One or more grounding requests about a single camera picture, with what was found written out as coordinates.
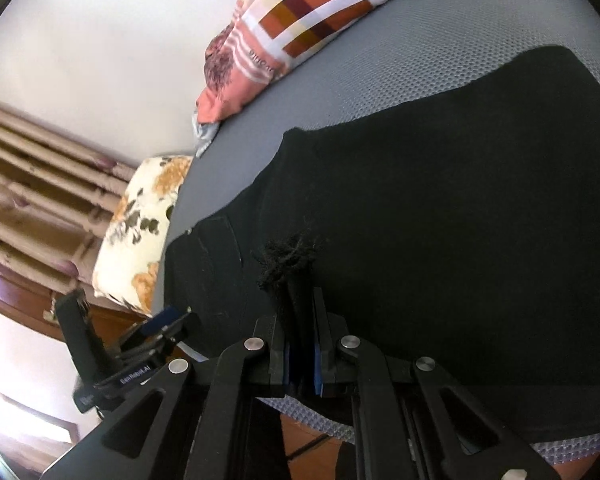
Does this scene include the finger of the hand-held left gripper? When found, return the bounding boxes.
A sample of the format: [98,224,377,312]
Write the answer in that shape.
[130,306,191,337]
[114,312,199,361]

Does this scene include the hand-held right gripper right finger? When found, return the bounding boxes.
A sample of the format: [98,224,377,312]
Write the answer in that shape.
[302,287,561,480]

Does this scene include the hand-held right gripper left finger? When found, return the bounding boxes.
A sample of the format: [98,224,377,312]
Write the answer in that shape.
[40,305,306,480]

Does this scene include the black pants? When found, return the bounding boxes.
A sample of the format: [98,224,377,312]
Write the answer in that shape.
[162,45,600,443]

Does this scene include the floral cream pillow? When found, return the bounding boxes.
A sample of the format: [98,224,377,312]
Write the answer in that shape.
[92,155,194,317]

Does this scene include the brown wooden furniture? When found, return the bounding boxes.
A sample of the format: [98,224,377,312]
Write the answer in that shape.
[0,252,148,348]

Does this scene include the beige patterned curtain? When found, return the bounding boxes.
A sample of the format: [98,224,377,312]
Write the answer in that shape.
[0,100,137,288]

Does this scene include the pale grey crumpled cloth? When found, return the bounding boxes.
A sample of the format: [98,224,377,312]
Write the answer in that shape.
[192,119,222,159]

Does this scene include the plaid orange white blanket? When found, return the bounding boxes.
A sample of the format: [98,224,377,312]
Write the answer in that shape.
[192,0,476,126]

